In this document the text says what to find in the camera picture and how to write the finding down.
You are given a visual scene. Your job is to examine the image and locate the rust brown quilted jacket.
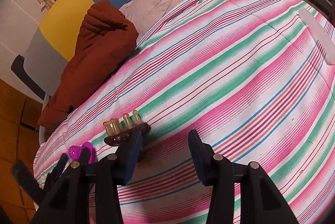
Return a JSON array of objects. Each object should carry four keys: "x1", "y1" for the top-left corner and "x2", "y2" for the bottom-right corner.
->
[{"x1": 37, "y1": 0, "x2": 139, "y2": 133}]

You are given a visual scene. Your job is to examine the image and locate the pink quilted pillow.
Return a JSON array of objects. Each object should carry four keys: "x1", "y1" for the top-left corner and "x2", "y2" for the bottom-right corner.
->
[{"x1": 119, "y1": 0, "x2": 185, "y2": 40}]

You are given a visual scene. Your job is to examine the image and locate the grey yellow blue headboard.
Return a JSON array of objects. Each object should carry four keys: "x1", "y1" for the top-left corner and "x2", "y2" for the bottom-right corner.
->
[{"x1": 23, "y1": 0, "x2": 131, "y2": 95}]

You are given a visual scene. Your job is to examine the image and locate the brown massage brush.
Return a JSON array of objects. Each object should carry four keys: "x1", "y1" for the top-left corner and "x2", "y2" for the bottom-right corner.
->
[{"x1": 103, "y1": 110, "x2": 151, "y2": 146}]

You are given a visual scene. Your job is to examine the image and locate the purple button-top toy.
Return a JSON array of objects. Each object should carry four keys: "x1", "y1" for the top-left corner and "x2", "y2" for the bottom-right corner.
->
[{"x1": 68, "y1": 142, "x2": 95, "y2": 164}]

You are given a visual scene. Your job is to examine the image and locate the black rolled mat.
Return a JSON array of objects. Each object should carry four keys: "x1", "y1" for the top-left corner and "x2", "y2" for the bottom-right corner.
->
[{"x1": 11, "y1": 55, "x2": 45, "y2": 101}]

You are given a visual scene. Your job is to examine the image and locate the striped pink green blanket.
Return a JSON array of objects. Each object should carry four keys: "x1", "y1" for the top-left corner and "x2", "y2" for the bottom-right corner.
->
[{"x1": 33, "y1": 0, "x2": 334, "y2": 223}]

